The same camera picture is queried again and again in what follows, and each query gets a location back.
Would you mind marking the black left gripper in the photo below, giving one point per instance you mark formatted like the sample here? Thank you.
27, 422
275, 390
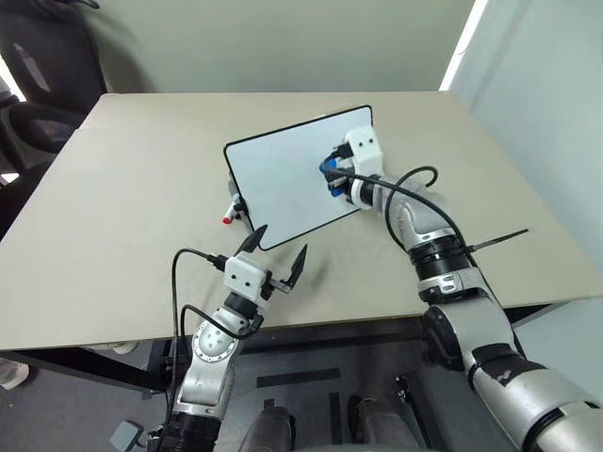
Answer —
266, 287

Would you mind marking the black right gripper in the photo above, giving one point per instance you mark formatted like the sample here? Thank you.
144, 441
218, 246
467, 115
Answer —
347, 165

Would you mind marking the blue whiteboard eraser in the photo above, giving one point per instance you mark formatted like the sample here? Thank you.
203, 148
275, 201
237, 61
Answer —
329, 165

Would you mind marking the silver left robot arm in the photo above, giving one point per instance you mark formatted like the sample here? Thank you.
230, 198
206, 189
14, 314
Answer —
212, 346

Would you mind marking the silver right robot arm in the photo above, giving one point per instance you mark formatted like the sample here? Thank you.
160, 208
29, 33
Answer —
480, 325

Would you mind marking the red capped marker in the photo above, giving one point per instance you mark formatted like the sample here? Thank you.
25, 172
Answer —
229, 216

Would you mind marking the red-capped marker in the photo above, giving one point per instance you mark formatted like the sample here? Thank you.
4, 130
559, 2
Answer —
234, 190

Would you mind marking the white shoe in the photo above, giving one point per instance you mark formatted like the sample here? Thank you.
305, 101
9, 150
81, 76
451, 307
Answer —
125, 347

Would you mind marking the black floor rod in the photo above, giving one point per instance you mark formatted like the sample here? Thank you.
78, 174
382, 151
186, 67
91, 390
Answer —
411, 405

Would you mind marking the grey foot pedal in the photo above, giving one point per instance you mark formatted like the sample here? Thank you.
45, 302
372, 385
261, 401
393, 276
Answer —
126, 435

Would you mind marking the grey shoe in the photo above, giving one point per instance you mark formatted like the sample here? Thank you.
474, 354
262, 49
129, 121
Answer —
11, 374

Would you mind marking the black office chair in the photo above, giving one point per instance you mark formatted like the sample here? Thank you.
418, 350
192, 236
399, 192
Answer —
47, 52

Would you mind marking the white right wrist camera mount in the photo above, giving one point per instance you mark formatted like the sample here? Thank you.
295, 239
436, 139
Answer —
365, 148

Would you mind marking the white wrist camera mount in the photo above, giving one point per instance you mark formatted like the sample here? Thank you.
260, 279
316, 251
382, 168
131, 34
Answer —
246, 275
365, 148

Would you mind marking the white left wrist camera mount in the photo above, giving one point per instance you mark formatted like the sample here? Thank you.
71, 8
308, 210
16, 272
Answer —
246, 275

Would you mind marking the white whiteboard with black frame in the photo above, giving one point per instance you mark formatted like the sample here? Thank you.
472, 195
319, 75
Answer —
278, 188

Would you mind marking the black metal table frame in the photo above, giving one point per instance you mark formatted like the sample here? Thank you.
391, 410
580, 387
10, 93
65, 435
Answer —
94, 369

